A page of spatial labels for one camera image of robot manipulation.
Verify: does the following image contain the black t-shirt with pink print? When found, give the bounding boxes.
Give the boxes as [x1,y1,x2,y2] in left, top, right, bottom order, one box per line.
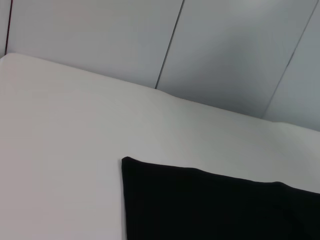
[121,156,320,240]

